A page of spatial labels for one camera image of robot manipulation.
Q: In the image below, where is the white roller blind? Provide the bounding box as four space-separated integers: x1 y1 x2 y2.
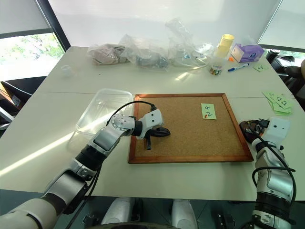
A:
257 0 305 48
0 0 52 34

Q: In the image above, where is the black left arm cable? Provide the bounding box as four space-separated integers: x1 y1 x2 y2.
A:
105 101 157 126

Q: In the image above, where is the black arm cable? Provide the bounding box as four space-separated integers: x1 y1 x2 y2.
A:
252 133 297 213
105 101 157 126

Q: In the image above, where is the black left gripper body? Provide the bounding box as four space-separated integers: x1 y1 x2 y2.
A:
142 126 159 151

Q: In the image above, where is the clear cup of colourful pushpins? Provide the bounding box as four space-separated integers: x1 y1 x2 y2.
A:
208 58 226 77

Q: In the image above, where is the white rounded robot leg shell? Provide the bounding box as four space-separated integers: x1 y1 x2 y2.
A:
171 198 199 229
101 197 136 226

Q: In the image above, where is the plastic bag with pink contents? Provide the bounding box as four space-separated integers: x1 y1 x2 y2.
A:
86 42 131 65

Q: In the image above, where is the clear plastic box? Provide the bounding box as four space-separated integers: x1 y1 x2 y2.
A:
67 88 134 154

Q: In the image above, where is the purple tissue box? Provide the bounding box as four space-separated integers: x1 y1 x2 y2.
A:
230 42 265 63

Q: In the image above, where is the black window frame post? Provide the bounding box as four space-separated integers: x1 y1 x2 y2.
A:
35 0 71 52

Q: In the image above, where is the blue whiteboard marker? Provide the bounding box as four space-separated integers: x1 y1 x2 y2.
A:
227 62 250 73

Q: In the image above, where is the pale yellow cylinder container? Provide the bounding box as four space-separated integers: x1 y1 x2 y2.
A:
215 34 235 58

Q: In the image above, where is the plastic bag with grey contents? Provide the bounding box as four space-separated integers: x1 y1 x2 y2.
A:
118 34 170 70

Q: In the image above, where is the wood-framed cork board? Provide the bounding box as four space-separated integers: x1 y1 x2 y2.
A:
128 93 254 165

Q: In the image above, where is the black office chair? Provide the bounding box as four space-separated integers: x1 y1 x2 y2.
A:
0 75 50 138
265 48 305 108

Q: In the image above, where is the dark brown small tray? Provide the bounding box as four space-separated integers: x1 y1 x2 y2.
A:
239 120 263 144

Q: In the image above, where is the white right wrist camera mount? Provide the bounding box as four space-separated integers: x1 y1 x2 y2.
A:
260 116 292 145

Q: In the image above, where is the small clear plastic cup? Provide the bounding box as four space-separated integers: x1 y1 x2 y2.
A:
60 64 73 78

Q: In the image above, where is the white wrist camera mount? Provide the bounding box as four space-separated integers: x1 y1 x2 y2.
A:
136 110 165 140
260 116 292 145

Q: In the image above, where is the single green paper note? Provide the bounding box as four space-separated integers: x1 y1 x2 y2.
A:
252 63 269 73

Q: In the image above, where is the large clear plastic bag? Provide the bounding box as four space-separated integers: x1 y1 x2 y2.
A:
165 17 215 69

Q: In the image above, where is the green note with digits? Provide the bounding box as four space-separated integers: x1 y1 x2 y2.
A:
200 103 217 120

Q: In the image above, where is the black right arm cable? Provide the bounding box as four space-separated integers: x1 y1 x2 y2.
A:
252 133 297 213

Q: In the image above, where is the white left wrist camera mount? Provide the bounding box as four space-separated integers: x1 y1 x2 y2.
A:
136 110 165 140

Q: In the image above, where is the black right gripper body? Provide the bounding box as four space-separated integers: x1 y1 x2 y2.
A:
253 117 271 131

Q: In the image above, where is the stack of green notes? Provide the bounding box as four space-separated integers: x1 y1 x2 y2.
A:
262 90 294 115

